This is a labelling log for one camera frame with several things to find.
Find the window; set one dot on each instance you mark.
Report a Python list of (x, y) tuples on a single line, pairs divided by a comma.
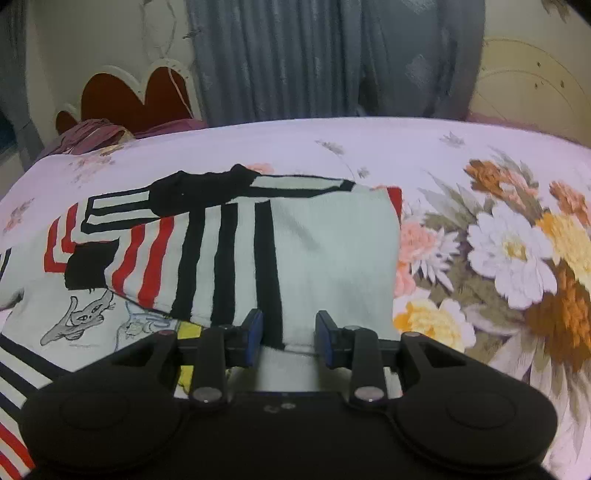
[(7, 134)]

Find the floral pink bed sheet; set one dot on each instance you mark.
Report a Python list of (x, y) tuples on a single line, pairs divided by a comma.
[(485, 152)]

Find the red and white headboard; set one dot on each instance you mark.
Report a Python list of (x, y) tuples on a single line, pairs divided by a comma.
[(120, 99)]

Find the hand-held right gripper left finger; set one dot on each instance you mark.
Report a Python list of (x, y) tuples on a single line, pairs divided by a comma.
[(254, 339)]

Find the purple crumpled cloth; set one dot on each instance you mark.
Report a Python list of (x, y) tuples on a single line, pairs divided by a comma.
[(97, 134)]

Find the striped knit sweater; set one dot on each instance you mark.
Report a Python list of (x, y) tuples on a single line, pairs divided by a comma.
[(323, 249)]

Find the grey curtain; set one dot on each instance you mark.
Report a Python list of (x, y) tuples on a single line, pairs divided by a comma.
[(314, 55), (16, 69)]

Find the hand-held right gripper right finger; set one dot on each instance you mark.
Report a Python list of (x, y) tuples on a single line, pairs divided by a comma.
[(324, 340)]

